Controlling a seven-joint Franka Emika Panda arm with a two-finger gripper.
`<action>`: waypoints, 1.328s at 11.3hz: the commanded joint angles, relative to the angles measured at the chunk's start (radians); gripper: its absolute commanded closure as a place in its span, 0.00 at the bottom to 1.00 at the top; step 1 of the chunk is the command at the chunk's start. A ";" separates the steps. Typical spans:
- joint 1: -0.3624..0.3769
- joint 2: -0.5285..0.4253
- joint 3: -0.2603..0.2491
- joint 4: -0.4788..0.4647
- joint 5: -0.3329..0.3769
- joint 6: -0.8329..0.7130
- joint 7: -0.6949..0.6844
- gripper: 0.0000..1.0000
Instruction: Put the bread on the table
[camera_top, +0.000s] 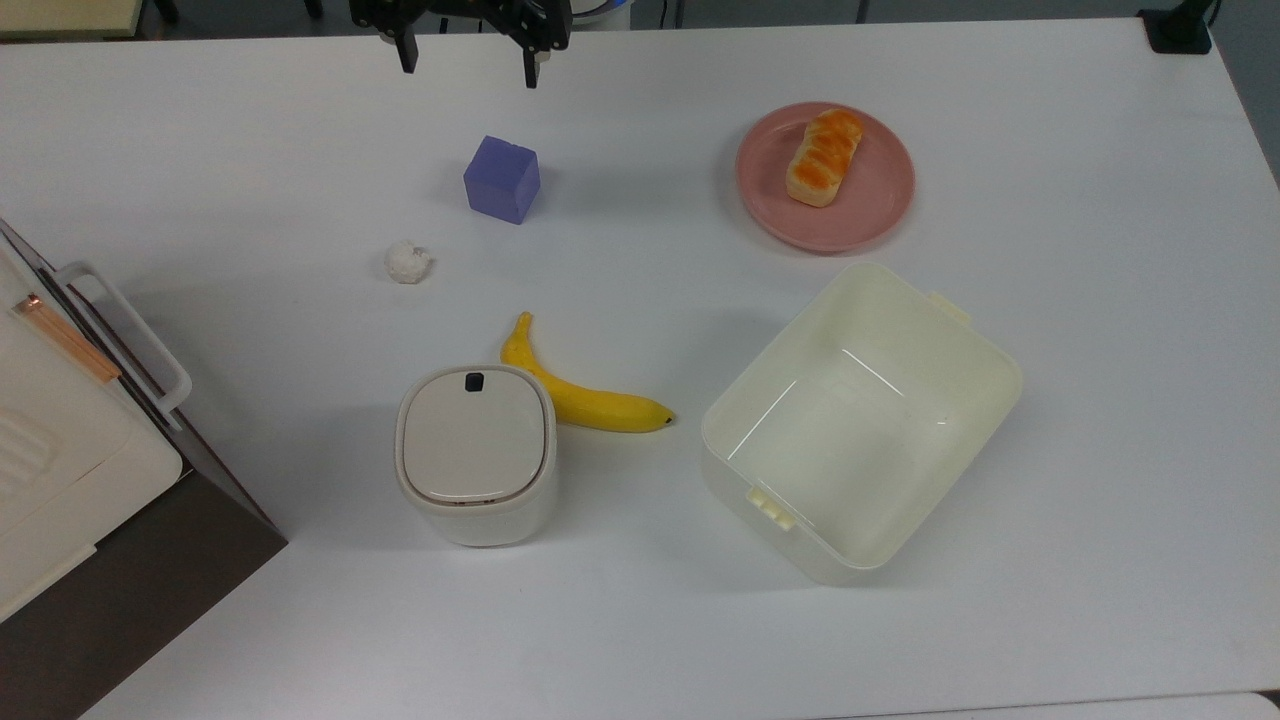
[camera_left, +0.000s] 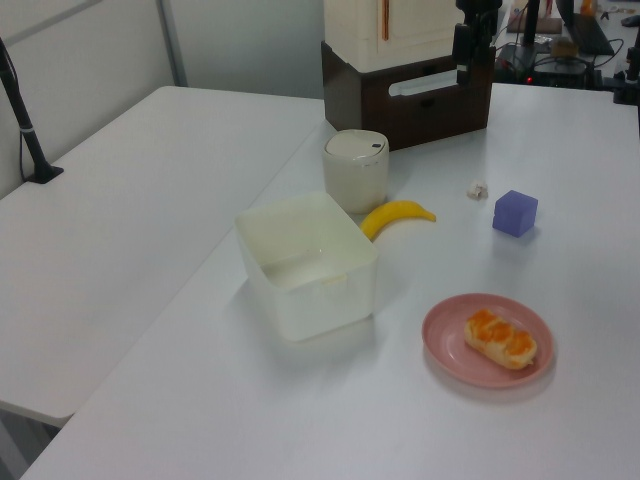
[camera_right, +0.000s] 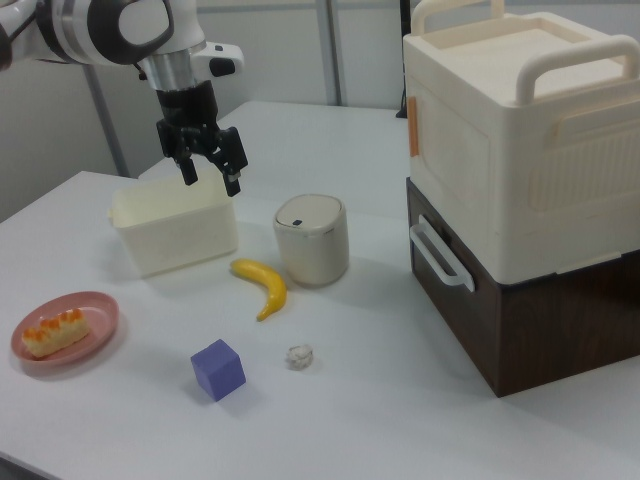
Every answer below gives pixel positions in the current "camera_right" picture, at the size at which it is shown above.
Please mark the white toaster oven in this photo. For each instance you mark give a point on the white toaster oven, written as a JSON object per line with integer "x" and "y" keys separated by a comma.
{"x": 550, "y": 335}

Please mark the orange strip tag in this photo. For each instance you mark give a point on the orange strip tag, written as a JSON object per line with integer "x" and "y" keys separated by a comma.
{"x": 413, "y": 125}

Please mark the cream lidded trash can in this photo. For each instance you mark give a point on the cream lidded trash can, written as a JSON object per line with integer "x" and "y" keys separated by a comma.
{"x": 312, "y": 240}

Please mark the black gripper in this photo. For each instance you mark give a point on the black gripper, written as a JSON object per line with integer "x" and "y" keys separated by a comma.
{"x": 187, "y": 107}

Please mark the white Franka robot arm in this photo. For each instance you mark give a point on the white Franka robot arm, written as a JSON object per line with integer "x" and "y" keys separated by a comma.
{"x": 85, "y": 30}

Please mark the purple cube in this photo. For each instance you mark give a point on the purple cube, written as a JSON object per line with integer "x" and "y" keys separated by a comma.
{"x": 217, "y": 372}

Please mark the cream plastic open bin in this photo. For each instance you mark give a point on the cream plastic open bin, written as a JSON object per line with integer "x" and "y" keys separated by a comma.
{"x": 175, "y": 235}

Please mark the crumpled white paper ball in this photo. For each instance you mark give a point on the crumpled white paper ball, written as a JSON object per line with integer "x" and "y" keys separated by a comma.
{"x": 300, "y": 357}

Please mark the pink plate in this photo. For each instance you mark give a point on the pink plate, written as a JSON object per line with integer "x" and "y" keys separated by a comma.
{"x": 95, "y": 315}

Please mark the grey metal partition post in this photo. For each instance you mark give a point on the grey metal partition post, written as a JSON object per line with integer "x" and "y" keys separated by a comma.
{"x": 337, "y": 50}

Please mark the bread with orange topping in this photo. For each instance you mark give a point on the bread with orange topping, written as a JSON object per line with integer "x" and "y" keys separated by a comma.
{"x": 55, "y": 334}

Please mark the grey metal pole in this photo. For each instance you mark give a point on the grey metal pole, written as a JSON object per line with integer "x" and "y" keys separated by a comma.
{"x": 105, "y": 120}

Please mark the yellow banana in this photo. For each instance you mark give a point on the yellow banana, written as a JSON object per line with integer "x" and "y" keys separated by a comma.
{"x": 272, "y": 287}

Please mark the cream plastic storage box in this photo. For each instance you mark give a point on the cream plastic storage box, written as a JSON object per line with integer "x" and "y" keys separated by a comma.
{"x": 465, "y": 150}

